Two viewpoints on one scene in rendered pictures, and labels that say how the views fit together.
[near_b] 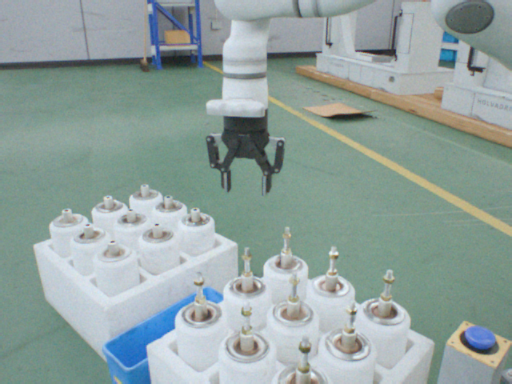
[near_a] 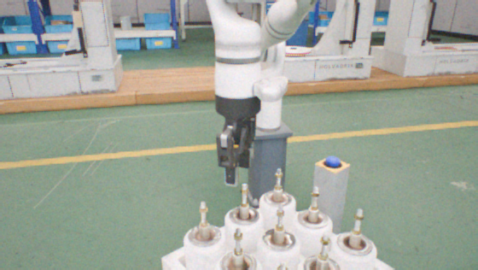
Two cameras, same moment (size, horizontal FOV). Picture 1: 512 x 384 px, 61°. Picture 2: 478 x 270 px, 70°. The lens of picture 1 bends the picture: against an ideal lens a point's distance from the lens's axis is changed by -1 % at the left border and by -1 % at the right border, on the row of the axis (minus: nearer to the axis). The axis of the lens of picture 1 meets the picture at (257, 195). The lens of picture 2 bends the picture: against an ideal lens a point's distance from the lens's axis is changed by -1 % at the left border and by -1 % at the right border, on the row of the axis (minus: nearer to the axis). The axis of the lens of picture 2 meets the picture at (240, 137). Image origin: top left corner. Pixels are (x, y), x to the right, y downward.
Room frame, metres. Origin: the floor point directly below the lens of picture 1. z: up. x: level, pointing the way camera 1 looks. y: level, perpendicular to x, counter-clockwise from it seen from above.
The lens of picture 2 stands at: (0.68, 0.56, 0.76)
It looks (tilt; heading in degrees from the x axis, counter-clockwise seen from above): 23 degrees down; 276
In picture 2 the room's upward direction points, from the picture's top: straight up
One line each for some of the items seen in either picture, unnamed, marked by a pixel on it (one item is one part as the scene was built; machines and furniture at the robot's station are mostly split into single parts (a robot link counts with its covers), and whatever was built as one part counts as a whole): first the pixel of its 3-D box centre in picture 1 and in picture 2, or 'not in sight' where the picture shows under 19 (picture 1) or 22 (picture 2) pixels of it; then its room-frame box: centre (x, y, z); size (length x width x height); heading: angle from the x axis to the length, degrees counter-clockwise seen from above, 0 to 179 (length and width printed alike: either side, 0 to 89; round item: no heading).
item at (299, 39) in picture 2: not in sight; (289, 32); (0.49, -4.91, 0.18); 0.50 x 0.41 x 0.37; 113
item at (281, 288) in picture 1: (285, 298); (206, 267); (0.82, -0.06, 0.16); 0.10 x 0.10 x 0.18
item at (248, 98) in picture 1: (242, 90); (249, 73); (0.72, 0.02, 0.64); 0.11 x 0.09 x 0.06; 167
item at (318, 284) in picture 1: (330, 286); (244, 215); (0.74, -0.15, 0.25); 0.08 x 0.08 x 0.01
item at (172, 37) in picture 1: (178, 38); not in sight; (6.36, 1.09, 0.36); 0.31 x 0.25 x 0.20; 108
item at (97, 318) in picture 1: (138, 272); not in sight; (1.03, 0.33, 0.09); 0.39 x 0.39 x 0.18; 46
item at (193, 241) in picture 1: (198, 250); not in sight; (1.03, 0.16, 0.16); 0.10 x 0.10 x 0.18
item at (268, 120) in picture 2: not in sight; (268, 104); (0.69, -0.63, 0.39); 0.09 x 0.09 x 0.17; 18
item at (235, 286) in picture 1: (247, 287); (238, 264); (0.73, 0.02, 0.25); 0.08 x 0.08 x 0.01
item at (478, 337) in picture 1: (479, 339); (332, 162); (0.51, -0.33, 0.32); 0.04 x 0.04 x 0.02
